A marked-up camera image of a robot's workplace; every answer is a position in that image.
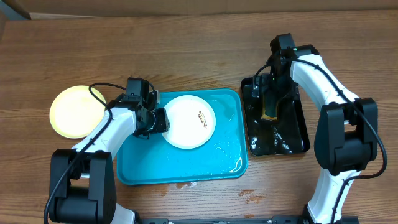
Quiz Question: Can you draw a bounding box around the green rimmed plate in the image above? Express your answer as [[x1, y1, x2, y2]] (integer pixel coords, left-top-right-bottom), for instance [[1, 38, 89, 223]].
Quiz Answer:
[[49, 85, 106, 139]]

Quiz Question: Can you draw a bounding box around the teal plastic tray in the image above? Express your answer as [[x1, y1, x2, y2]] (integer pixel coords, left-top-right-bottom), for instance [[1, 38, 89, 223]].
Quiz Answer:
[[116, 88, 248, 185]]

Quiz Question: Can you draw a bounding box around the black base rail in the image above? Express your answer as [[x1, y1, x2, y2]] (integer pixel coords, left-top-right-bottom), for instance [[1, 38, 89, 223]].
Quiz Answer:
[[136, 215, 310, 224]]

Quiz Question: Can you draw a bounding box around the green yellow sponge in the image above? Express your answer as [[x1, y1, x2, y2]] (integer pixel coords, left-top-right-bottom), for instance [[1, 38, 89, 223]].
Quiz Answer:
[[261, 93, 278, 120]]

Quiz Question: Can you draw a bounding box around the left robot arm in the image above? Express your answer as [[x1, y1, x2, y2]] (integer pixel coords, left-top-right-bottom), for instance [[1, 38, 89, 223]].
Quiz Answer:
[[44, 100, 170, 223]]

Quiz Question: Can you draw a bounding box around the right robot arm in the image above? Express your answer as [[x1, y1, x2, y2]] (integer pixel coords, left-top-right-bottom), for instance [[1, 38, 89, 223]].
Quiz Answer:
[[242, 44, 386, 223]]

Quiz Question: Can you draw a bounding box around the white plate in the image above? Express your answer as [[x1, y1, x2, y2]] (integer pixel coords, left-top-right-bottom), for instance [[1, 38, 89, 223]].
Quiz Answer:
[[162, 95, 216, 149]]

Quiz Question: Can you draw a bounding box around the black rectangular tray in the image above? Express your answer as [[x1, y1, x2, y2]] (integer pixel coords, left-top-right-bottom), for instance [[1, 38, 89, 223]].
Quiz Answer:
[[241, 77, 310, 156]]

